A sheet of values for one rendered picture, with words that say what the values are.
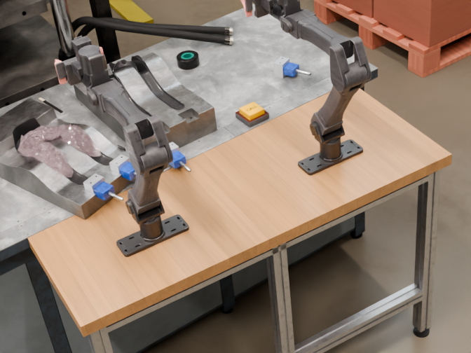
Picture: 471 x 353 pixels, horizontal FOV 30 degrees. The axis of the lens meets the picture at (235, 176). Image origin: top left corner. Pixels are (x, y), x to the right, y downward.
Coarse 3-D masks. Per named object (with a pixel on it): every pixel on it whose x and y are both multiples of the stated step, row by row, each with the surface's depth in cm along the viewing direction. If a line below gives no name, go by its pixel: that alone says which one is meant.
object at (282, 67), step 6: (276, 60) 303; (282, 60) 303; (288, 60) 303; (276, 66) 302; (282, 66) 301; (288, 66) 302; (294, 66) 301; (276, 72) 304; (282, 72) 302; (288, 72) 301; (294, 72) 301; (300, 72) 300; (306, 72) 299
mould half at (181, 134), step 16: (160, 64) 294; (128, 80) 289; (160, 80) 291; (176, 80) 292; (80, 96) 302; (144, 96) 287; (176, 96) 285; (192, 96) 284; (96, 112) 294; (160, 112) 278; (176, 112) 277; (208, 112) 277; (112, 128) 287; (176, 128) 272; (192, 128) 276; (208, 128) 280; (144, 144) 268; (176, 144) 276
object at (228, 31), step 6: (162, 24) 328; (180, 30) 328; (186, 30) 328; (192, 30) 328; (198, 30) 328; (204, 30) 329; (210, 30) 329; (216, 30) 329; (222, 30) 329; (228, 30) 329
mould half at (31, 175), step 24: (0, 120) 279; (24, 120) 278; (48, 120) 282; (0, 144) 270; (96, 144) 270; (0, 168) 270; (24, 168) 260; (48, 168) 260; (96, 168) 264; (48, 192) 258; (72, 192) 256
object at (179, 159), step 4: (172, 144) 270; (172, 148) 268; (176, 148) 268; (172, 152) 268; (176, 152) 269; (176, 156) 267; (180, 156) 267; (184, 156) 266; (176, 160) 265; (180, 160) 266; (184, 160) 267; (168, 164) 269; (172, 164) 266; (176, 164) 266; (180, 164) 265; (184, 164) 265; (176, 168) 267; (184, 168) 264; (188, 168) 263
